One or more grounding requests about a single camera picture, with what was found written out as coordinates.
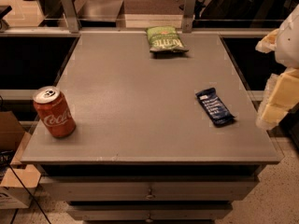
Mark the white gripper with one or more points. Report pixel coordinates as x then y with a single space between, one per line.
289 46

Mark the green jalapeno chip bag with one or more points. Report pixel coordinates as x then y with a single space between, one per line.
164 39

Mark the red coke can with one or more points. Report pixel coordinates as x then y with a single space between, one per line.
52 108

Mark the blue snack bar wrapper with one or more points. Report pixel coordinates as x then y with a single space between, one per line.
216 110

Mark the upper grey drawer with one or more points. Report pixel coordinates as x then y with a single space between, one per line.
82 189

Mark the grey drawer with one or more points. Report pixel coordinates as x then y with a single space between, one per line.
149 211
82 189

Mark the lower grey drawer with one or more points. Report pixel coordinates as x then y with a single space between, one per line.
149 211

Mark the cardboard box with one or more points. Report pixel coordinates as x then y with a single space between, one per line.
18 181

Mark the right metal bracket post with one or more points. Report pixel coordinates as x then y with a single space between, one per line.
187 18

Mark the metal bracket post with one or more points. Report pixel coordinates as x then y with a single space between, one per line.
70 16
187 18

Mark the left metal bracket post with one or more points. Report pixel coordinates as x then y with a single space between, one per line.
70 16

